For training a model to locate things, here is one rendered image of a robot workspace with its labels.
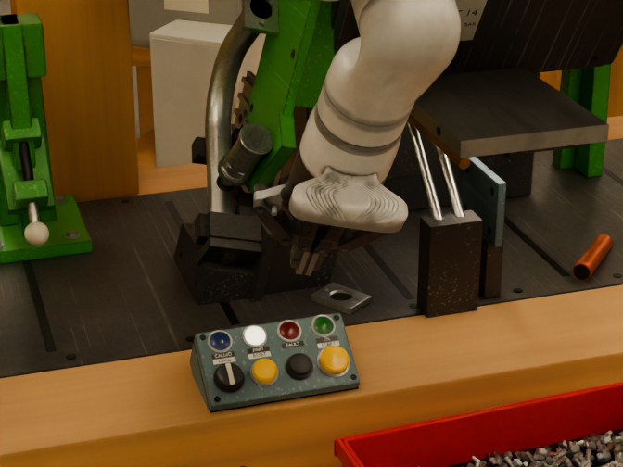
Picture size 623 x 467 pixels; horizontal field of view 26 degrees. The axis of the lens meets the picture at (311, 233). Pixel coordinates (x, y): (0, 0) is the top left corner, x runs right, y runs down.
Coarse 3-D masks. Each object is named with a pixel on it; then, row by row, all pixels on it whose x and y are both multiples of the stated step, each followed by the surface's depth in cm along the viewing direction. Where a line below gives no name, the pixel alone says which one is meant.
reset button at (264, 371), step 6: (258, 360) 129; (264, 360) 129; (270, 360) 129; (258, 366) 129; (264, 366) 129; (270, 366) 129; (276, 366) 129; (252, 372) 129; (258, 372) 128; (264, 372) 128; (270, 372) 128; (276, 372) 129; (258, 378) 128; (264, 378) 128; (270, 378) 128
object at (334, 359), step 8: (328, 352) 131; (336, 352) 131; (344, 352) 131; (320, 360) 131; (328, 360) 130; (336, 360) 130; (344, 360) 130; (328, 368) 130; (336, 368) 130; (344, 368) 130
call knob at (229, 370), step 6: (222, 366) 128; (228, 366) 128; (234, 366) 128; (216, 372) 128; (222, 372) 128; (228, 372) 128; (234, 372) 128; (240, 372) 128; (216, 378) 128; (222, 378) 127; (228, 378) 127; (234, 378) 127; (240, 378) 128; (222, 384) 127; (228, 384) 127; (234, 384) 127; (240, 384) 128
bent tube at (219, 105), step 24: (264, 0) 147; (240, 24) 148; (264, 24) 146; (240, 48) 151; (216, 72) 154; (216, 96) 155; (216, 120) 154; (216, 144) 153; (216, 168) 151; (216, 192) 150
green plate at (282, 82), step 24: (288, 0) 144; (312, 0) 138; (288, 24) 143; (312, 24) 139; (264, 48) 150; (288, 48) 143; (312, 48) 141; (264, 72) 149; (288, 72) 142; (312, 72) 143; (264, 96) 148; (288, 96) 141; (312, 96) 144; (264, 120) 147
